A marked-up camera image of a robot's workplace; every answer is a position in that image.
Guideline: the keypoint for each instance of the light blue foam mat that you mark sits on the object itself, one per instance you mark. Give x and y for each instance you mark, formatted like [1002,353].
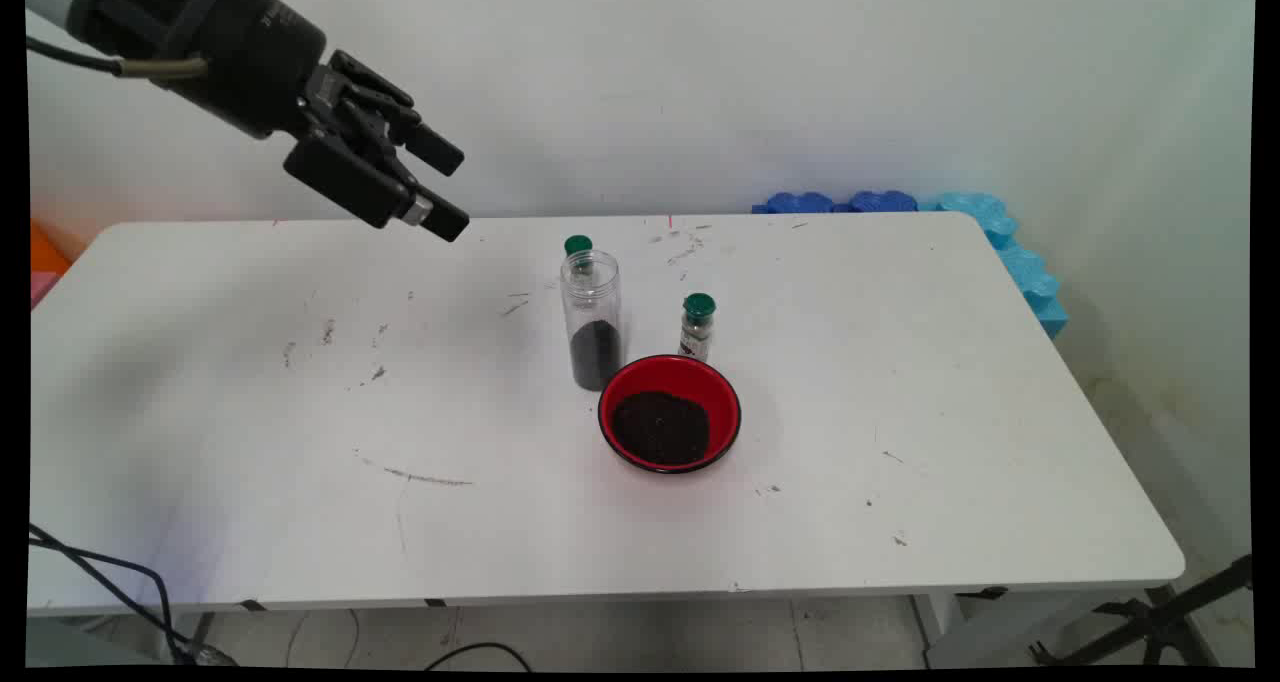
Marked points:
[1030,277]

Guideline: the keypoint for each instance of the green plastic jar lid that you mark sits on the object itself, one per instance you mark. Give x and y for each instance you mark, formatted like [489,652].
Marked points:
[577,244]

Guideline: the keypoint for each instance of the black tripod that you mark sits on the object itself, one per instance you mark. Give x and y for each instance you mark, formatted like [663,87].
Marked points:
[1160,617]

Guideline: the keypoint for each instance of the red bowl with black seeds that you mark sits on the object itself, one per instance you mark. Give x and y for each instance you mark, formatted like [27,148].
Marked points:
[660,427]

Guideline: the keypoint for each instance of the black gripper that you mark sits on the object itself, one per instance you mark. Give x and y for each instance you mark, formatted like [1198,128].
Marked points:
[220,52]

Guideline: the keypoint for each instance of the orange block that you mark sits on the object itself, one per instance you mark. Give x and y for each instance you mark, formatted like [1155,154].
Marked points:
[45,250]

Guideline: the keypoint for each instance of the pink block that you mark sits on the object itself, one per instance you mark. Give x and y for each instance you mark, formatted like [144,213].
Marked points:
[42,290]

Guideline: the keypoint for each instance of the small green-capped spice bottle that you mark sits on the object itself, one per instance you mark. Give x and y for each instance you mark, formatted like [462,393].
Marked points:
[697,334]

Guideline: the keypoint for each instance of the clear plastic jar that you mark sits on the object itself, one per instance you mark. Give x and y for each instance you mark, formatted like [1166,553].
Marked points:
[593,352]

